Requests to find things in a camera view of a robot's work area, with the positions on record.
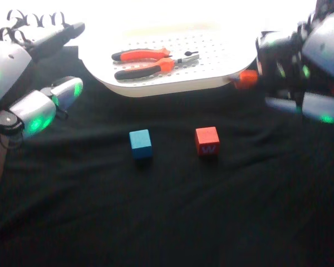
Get white perforated tray with pliers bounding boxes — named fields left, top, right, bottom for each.
left=77, top=16, right=265, bottom=98

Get blue wooden block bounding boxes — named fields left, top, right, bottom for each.
left=129, top=128, right=153, bottom=160

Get red wooden letter block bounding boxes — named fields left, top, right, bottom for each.
left=195, top=126, right=220, bottom=157

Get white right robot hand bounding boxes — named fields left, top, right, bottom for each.
left=256, top=5, right=334, bottom=125

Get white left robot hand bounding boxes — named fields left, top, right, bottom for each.
left=0, top=9, right=86, bottom=141

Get orange and black utility knife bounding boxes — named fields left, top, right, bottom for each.
left=229, top=69, right=259, bottom=90

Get black table cloth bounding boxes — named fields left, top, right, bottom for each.
left=0, top=44, right=334, bottom=267

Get orange and black pliers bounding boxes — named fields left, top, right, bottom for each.
left=111, top=47, right=200, bottom=81

